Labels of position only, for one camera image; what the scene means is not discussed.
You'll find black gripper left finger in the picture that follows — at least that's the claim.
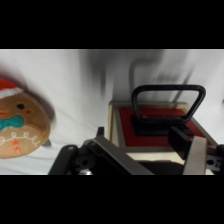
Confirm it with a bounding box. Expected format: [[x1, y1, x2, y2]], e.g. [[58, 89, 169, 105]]
[[48, 126, 155, 176]]

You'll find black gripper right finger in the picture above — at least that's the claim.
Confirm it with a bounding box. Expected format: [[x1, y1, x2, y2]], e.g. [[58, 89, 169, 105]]
[[167, 125, 224, 176]]

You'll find red-fronted drawer with black handle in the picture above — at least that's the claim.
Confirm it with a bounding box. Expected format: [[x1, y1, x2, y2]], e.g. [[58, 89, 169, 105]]
[[107, 84, 216, 176]]

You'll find gingerbread man plush toy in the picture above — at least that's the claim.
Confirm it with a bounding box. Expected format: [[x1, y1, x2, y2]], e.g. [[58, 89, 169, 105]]
[[0, 77, 52, 160]]

